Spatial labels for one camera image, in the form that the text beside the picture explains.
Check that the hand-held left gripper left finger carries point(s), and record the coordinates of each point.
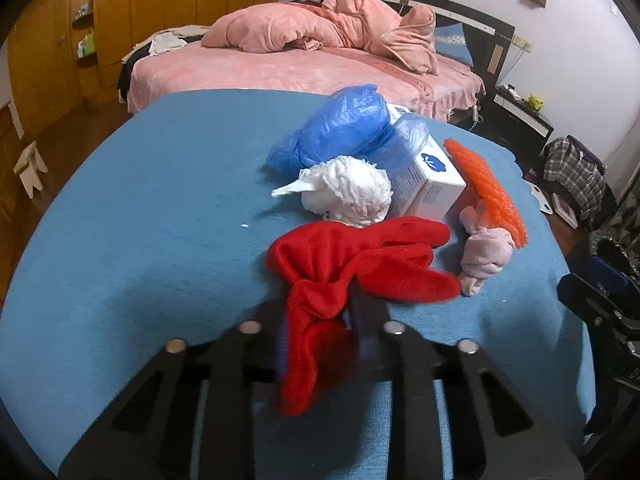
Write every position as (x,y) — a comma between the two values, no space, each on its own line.
(227,385)

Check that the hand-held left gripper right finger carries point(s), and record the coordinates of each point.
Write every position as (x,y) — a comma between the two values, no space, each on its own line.
(367,340)

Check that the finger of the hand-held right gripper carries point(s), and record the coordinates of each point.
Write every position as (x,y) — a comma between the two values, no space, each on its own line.
(585,295)
(607,272)

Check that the red cloth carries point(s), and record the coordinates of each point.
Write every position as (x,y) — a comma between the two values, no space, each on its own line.
(330,270)

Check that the pinkish bathroom scale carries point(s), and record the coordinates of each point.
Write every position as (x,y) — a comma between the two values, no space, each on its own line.
(567,210)

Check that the white bathroom scale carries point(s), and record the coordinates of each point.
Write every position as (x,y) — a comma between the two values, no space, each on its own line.
(541,199)

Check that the plaid clothing pile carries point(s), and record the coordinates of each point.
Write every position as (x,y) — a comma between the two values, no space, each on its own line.
(575,175)

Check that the pink cloth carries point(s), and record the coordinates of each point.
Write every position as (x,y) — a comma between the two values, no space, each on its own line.
(487,255)

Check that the large orange foam mesh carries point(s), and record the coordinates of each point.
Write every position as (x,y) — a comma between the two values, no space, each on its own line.
(487,192)

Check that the white tissue wad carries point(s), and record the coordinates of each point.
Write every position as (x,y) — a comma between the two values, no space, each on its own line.
(350,190)

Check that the white cardboard box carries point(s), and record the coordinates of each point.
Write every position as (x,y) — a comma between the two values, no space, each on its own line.
(430,185)

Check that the blue tablecloth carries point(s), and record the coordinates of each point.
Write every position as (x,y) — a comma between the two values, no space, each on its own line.
(150,235)

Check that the dark nightstand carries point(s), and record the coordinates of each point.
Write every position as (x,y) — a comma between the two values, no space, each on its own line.
(522,120)

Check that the yellow plush toy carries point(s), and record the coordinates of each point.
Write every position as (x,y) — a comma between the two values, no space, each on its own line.
(536,101)

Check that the white remote control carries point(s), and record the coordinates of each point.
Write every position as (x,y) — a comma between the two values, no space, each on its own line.
(510,91)

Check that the blue plastic bag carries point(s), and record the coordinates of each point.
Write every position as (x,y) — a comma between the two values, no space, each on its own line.
(340,127)

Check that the dark wooden bed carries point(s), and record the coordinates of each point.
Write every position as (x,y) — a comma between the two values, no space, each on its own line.
(300,75)

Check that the large blue pillow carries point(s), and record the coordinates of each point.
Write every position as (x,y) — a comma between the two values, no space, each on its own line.
(454,45)

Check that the small wooden stool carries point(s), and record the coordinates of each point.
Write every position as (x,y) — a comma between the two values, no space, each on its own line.
(31,165)

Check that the pink duvet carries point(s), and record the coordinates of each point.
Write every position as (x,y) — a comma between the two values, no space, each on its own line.
(300,25)

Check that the pile of clothes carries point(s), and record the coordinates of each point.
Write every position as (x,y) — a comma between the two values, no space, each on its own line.
(160,45)

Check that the wooden wardrobe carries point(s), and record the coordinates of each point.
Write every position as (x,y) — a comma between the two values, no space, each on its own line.
(150,10)

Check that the wall socket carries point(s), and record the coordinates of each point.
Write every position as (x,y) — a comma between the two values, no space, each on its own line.
(522,44)

